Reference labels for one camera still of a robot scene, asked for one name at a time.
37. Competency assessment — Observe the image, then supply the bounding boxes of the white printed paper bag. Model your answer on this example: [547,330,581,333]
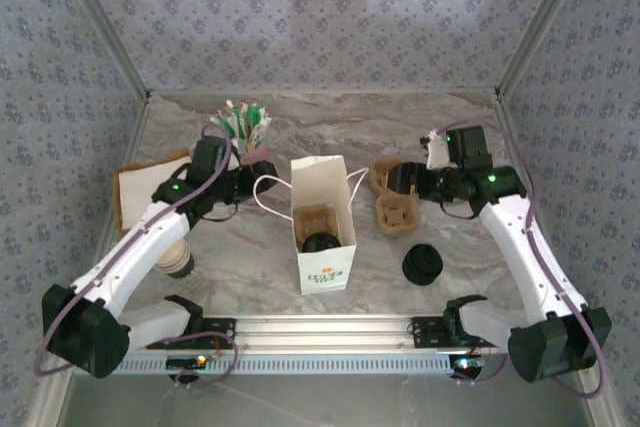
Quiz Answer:
[252,154,371,296]

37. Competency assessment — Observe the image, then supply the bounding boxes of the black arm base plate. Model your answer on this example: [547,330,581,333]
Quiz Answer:
[199,315,237,348]
[409,315,451,349]

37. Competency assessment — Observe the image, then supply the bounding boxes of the aluminium frame post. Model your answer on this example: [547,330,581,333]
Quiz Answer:
[493,0,597,101]
[52,0,152,99]

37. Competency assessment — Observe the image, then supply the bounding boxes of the white slotted cable duct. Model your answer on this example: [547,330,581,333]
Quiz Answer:
[117,352,457,377]

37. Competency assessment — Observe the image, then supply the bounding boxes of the controller board with LED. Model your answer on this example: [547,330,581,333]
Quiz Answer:
[166,354,221,372]
[449,355,487,373]

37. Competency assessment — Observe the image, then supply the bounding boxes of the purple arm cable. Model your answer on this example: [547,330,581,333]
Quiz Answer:
[439,119,612,401]
[33,135,236,377]

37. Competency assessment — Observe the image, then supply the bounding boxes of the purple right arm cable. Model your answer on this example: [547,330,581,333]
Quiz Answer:
[439,119,612,401]

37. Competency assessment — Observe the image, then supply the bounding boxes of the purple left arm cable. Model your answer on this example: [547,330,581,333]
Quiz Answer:
[33,135,236,377]

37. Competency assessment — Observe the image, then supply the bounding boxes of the thin purple base cable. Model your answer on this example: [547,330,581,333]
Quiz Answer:
[147,334,240,391]
[452,336,511,387]

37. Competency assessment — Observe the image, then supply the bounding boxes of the black plastic cup lid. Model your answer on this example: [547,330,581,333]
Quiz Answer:
[301,231,343,254]
[402,243,445,287]

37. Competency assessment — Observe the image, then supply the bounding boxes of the aluminium mounting rail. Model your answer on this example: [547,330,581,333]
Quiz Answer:
[144,313,511,354]

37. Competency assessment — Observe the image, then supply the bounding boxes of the green white wrapped straw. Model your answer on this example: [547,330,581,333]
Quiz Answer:
[239,101,254,152]
[249,114,274,151]
[220,99,244,148]
[209,114,236,141]

